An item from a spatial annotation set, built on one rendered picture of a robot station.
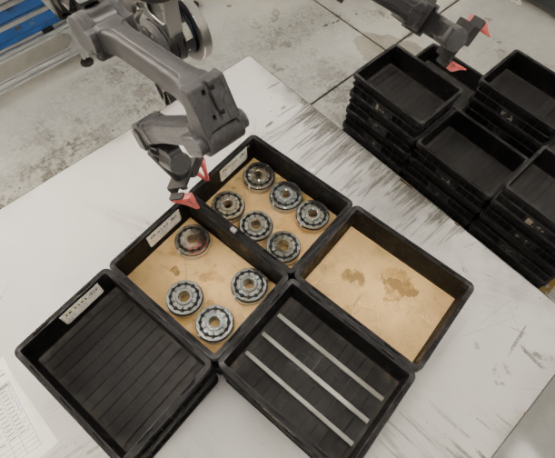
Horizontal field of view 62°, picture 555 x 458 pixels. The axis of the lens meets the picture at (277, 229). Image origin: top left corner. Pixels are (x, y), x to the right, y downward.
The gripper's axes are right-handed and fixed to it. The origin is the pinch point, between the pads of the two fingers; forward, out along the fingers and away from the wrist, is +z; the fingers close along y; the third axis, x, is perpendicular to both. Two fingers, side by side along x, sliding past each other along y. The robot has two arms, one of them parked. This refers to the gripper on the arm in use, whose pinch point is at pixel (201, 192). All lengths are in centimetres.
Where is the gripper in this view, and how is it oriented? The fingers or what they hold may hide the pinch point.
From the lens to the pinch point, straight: 131.6
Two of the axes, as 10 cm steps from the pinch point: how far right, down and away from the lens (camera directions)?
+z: 4.6, 5.3, 7.1
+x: -8.6, 0.8, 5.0
